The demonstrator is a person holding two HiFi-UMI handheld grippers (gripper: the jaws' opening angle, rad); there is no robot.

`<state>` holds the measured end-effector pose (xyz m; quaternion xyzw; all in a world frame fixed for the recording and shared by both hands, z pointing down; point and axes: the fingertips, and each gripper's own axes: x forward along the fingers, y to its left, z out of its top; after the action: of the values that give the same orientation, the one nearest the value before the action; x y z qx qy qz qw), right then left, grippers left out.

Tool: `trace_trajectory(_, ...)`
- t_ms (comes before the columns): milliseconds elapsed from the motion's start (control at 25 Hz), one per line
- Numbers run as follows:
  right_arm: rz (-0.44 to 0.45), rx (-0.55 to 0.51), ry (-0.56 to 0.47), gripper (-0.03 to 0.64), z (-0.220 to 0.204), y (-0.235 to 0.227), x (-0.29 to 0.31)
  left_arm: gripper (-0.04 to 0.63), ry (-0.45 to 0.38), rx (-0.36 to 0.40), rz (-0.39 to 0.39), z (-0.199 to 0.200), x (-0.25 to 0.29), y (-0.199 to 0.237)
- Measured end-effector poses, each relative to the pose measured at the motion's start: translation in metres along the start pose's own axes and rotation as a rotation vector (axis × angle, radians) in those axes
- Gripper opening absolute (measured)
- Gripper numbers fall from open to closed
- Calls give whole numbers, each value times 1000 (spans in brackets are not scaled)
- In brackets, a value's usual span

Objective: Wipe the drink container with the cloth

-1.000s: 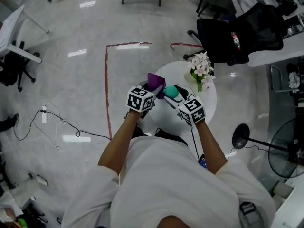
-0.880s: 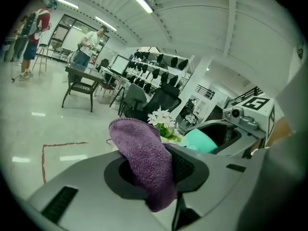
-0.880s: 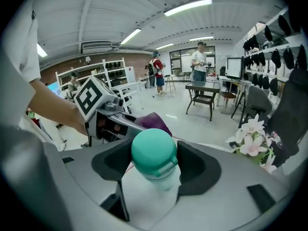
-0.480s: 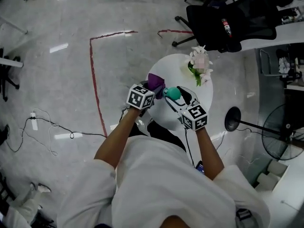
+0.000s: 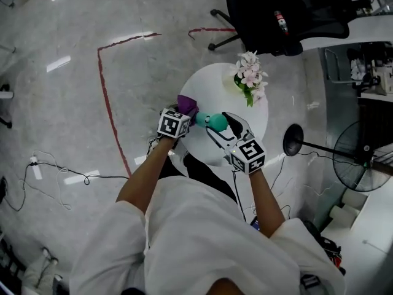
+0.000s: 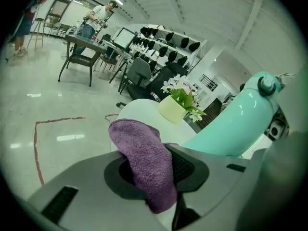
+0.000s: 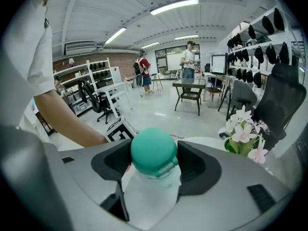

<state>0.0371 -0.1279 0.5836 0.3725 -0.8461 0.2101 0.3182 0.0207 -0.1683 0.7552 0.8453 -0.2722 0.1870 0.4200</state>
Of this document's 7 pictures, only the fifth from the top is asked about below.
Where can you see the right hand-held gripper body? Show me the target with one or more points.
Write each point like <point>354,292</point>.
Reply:
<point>248,157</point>

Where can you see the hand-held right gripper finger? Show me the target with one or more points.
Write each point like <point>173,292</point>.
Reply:
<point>241,128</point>
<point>222,141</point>

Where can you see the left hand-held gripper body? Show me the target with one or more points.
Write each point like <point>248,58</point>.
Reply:
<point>172,123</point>

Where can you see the teal bottle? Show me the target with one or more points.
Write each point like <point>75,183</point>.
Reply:
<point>218,122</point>

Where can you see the purple cloth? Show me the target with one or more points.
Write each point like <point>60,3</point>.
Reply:
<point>187,104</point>

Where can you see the person's left forearm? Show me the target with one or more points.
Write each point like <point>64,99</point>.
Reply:
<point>141,174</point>

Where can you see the person's right forearm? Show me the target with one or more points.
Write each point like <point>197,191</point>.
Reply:
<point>264,201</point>

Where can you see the person's black trousers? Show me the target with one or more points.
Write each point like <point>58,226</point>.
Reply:
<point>212,177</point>

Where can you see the black standing fan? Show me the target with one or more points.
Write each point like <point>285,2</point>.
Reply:
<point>293,140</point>

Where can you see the white round side table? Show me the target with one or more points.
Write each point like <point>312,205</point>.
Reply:
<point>212,84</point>

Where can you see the pink flower bouquet vase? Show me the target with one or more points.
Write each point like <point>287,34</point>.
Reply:
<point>250,72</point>

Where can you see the small waist screen device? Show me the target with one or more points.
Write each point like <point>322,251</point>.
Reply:
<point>255,223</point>

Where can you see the person's white shirt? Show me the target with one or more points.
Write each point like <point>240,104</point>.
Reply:
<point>199,241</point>

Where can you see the white paper roll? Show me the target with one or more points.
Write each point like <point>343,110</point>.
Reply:
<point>343,216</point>
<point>354,199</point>

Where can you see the black mesh office chair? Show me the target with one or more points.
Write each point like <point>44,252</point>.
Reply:
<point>255,17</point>

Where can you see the red label bottle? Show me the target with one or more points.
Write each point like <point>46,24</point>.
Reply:
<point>281,22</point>

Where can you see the white power strip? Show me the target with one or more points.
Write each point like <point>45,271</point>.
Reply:
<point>36,167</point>

